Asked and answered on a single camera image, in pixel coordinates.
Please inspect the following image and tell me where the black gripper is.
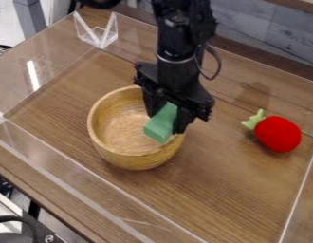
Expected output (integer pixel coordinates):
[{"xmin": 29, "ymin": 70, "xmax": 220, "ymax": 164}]
[{"xmin": 133, "ymin": 54, "xmax": 215, "ymax": 134}]

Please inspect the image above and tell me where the green rectangular block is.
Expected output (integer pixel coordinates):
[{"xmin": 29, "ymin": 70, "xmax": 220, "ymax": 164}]
[{"xmin": 143, "ymin": 103, "xmax": 178, "ymax": 143}]

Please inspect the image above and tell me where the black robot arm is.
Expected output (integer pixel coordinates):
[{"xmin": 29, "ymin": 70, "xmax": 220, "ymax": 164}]
[{"xmin": 133, "ymin": 0, "xmax": 218, "ymax": 134}]

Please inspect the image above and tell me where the brown wooden bowl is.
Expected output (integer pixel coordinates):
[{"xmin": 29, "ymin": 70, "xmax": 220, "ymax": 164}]
[{"xmin": 87, "ymin": 85, "xmax": 184, "ymax": 171}]

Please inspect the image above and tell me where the red plush strawberry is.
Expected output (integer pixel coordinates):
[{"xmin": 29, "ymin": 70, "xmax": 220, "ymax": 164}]
[{"xmin": 240, "ymin": 108, "xmax": 301, "ymax": 153}]

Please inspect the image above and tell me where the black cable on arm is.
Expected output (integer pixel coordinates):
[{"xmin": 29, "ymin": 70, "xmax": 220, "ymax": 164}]
[{"xmin": 195, "ymin": 44, "xmax": 223, "ymax": 82}]

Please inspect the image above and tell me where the clear acrylic corner bracket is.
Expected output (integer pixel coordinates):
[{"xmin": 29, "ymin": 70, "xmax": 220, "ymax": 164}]
[{"xmin": 73, "ymin": 11, "xmax": 117, "ymax": 49}]

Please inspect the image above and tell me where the clear acrylic tray enclosure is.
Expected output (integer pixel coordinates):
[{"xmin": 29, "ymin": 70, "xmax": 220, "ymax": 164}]
[{"xmin": 0, "ymin": 9, "xmax": 313, "ymax": 243}]

